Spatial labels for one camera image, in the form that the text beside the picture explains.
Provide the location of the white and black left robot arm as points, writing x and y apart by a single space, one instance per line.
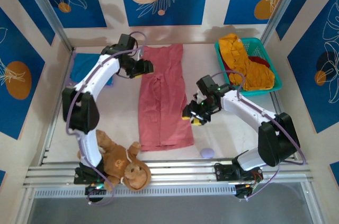
98 75

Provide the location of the mustard orange t-shirt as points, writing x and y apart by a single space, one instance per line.
238 57

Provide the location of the brown plush monkey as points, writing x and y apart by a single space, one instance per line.
119 160

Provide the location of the dark red t-shirt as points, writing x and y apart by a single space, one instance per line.
260 61

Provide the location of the small lavender oval object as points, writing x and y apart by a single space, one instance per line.
207 153

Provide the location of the blue folded t-shirt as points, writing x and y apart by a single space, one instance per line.
82 67

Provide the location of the pink t-shirt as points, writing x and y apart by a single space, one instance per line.
164 102

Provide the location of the aluminium front rail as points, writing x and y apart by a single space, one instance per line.
180 172

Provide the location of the grey metal panel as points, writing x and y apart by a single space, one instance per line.
172 210

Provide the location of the aluminium corner post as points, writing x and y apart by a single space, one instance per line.
281 4
49 9

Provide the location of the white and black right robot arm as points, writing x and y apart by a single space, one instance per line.
243 107

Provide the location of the teal plastic basket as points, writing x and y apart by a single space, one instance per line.
254 42

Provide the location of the black controller board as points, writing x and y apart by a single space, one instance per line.
92 192
242 191

